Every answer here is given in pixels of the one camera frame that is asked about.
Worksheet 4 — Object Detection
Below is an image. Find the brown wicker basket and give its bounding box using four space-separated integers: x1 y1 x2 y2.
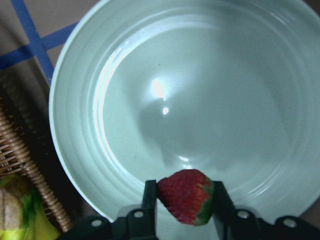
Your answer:
0 97 73 233

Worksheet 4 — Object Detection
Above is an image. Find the yellow banana bunch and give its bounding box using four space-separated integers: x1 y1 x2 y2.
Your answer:
0 174 61 240

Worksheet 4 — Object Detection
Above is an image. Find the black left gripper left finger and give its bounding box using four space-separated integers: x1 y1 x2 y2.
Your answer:
141 180 158 240

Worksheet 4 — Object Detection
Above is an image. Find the strawberry grasped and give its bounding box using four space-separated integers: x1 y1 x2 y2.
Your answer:
157 169 215 226

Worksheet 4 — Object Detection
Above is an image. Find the light green plate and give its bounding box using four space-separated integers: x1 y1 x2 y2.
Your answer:
48 0 320 240

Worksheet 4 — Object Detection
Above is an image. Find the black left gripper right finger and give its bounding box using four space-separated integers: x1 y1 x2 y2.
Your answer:
212 181 236 240

